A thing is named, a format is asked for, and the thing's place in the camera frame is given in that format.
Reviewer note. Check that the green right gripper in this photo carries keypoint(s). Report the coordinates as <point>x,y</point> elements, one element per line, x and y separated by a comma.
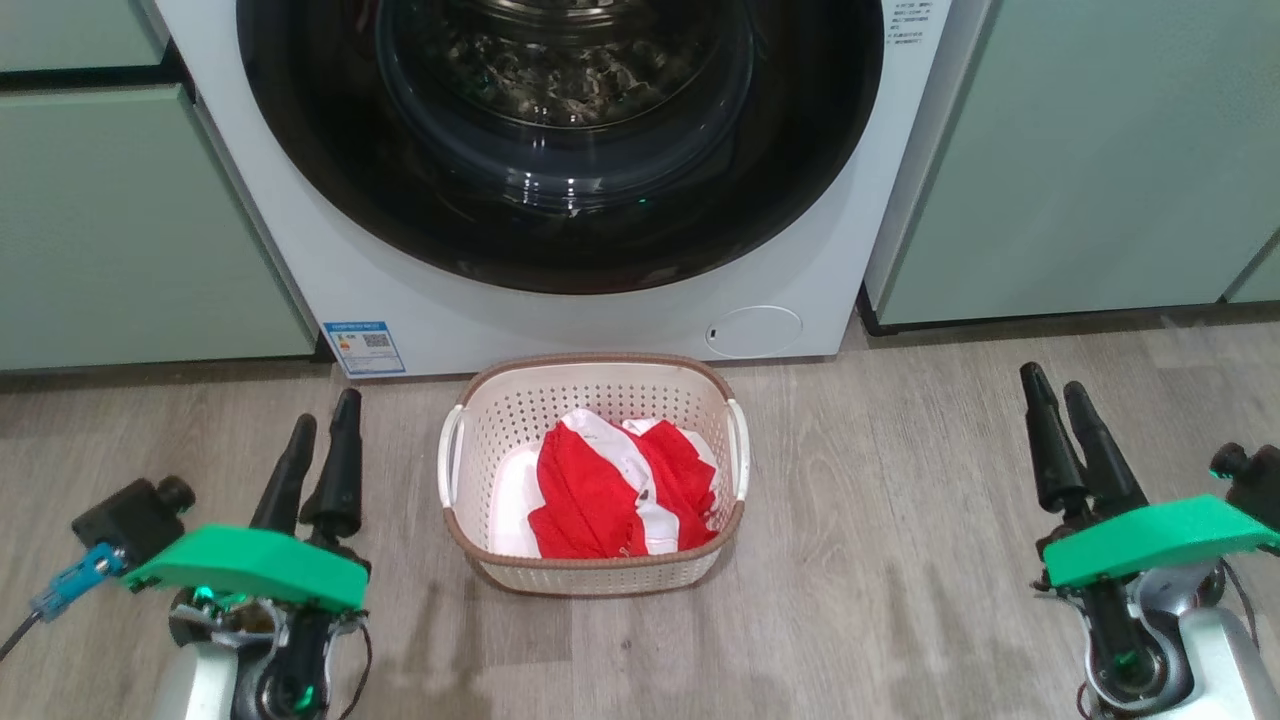
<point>1150,540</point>

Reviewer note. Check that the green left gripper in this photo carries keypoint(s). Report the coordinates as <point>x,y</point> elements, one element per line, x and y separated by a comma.
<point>250,570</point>

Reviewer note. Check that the red white sports jersey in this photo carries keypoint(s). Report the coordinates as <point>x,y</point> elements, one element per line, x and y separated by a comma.
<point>685,480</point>
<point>580,500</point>

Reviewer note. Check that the washing machine door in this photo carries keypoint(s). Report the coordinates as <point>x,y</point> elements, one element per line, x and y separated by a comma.
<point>330,180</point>

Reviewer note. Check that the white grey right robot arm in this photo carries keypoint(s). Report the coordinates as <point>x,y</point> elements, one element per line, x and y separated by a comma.
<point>1230,665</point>

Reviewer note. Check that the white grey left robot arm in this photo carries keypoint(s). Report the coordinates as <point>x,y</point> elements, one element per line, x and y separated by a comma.
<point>195,690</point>

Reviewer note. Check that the white front-load washing machine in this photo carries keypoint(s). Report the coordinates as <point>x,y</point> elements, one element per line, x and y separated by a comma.
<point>600,320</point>

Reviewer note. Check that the washing machine drum interior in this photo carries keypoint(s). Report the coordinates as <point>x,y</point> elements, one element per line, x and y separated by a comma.
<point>570,70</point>

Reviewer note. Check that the blue energy label sticker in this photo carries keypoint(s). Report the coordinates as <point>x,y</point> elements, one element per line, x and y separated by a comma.
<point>364,347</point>

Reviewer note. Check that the wide pale green cabinet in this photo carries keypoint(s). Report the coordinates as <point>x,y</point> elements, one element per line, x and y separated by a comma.
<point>1080,160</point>

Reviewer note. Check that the beige perforated laundry basket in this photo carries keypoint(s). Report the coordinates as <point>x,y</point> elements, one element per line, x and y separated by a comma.
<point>600,390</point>

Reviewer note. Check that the large pale green cabinet drawer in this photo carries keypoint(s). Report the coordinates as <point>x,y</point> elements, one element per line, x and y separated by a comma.
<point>120,230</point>

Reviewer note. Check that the round white filter cover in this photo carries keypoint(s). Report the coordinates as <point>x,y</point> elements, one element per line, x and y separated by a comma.
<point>755,332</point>

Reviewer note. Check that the small printed text label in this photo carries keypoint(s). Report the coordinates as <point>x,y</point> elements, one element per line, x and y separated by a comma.
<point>908,25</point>

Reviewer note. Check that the small pale green cabinet drawer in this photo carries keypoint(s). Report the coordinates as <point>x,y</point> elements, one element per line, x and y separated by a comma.
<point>70,30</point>

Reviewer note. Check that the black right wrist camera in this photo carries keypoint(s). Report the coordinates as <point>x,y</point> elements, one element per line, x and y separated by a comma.
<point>1255,490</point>

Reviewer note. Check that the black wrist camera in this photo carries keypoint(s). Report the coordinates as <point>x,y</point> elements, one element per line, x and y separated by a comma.
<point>1255,490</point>
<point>130,520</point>

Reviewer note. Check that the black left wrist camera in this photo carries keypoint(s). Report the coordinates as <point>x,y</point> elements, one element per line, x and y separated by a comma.
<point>130,520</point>

